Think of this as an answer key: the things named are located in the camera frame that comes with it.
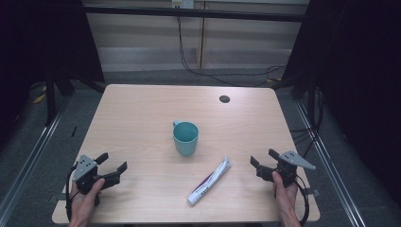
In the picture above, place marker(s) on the metal floor rail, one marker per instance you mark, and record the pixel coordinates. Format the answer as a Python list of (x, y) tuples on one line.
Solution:
[(34, 151), (334, 176)]

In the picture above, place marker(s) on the person's left hand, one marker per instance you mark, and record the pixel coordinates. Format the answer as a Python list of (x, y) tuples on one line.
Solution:
[(82, 206)]

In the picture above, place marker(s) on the teal cup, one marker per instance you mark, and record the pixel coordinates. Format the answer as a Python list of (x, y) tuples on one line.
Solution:
[(185, 142)]

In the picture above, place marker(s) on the black metal stand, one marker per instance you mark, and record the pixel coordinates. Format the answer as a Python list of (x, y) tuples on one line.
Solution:
[(49, 101)]

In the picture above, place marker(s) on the white toothpaste tube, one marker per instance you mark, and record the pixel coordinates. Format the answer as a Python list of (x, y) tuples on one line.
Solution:
[(209, 181)]

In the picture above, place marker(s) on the yellow scrap on floor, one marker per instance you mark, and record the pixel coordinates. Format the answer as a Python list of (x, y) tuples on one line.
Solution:
[(39, 98)]

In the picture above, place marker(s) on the black horizontal metal bar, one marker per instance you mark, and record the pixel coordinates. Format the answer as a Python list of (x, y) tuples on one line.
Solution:
[(220, 14)]

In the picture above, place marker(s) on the black round table grommet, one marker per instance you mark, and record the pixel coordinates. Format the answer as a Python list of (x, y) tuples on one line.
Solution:
[(224, 99)]

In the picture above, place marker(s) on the white wall socket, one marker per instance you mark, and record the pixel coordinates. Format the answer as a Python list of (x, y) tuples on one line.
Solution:
[(183, 3)]

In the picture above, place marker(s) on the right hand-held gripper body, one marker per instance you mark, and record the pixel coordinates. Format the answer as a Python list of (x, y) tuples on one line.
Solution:
[(288, 170)]

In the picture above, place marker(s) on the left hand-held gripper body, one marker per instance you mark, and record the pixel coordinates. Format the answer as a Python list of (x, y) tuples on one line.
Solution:
[(84, 168)]

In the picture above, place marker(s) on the person's right hand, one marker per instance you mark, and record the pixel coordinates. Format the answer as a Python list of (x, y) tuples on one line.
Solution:
[(287, 201)]

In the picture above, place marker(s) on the dark curtain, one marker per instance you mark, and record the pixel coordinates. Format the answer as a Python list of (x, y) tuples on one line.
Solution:
[(359, 78), (38, 41)]

